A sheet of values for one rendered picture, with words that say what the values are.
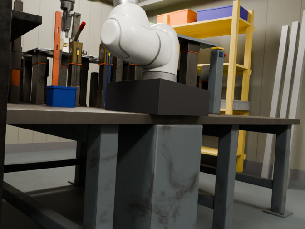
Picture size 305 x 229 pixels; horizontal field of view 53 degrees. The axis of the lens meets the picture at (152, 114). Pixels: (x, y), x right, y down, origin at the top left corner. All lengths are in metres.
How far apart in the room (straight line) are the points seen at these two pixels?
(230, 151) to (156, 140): 0.65
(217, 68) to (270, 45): 1.98
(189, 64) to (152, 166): 0.95
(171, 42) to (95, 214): 0.74
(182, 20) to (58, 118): 3.30
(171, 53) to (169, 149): 0.40
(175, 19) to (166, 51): 2.87
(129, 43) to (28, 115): 0.47
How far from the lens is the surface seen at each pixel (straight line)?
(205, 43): 2.03
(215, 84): 2.14
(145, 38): 1.20
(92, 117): 0.98
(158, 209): 1.25
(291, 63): 3.56
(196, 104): 1.28
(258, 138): 4.03
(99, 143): 1.06
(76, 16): 1.81
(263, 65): 4.05
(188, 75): 1.96
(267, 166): 3.45
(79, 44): 1.76
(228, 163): 1.72
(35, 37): 4.52
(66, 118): 0.93
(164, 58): 1.29
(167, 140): 1.21
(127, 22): 1.17
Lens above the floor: 0.73
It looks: 2 degrees down
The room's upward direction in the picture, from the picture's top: 4 degrees clockwise
